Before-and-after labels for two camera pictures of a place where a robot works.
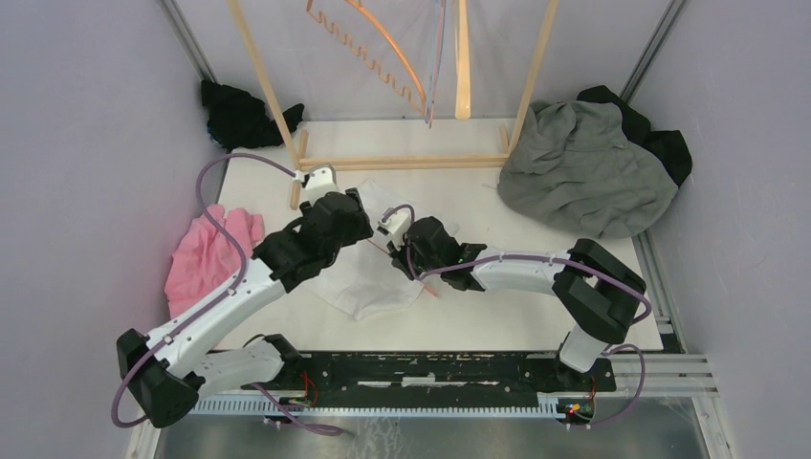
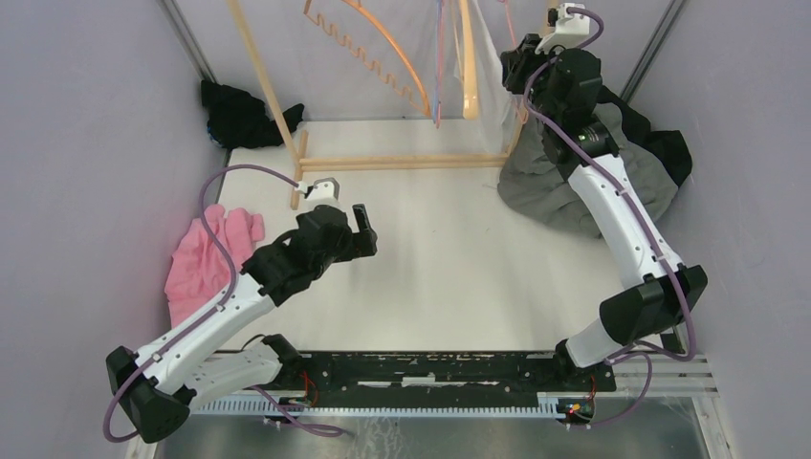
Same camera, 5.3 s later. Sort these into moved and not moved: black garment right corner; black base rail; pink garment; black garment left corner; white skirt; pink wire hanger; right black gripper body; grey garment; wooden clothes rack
Moved: white skirt; pink wire hanger; right black gripper body
Not moved: black garment left corner; grey garment; black garment right corner; wooden clothes rack; pink garment; black base rail
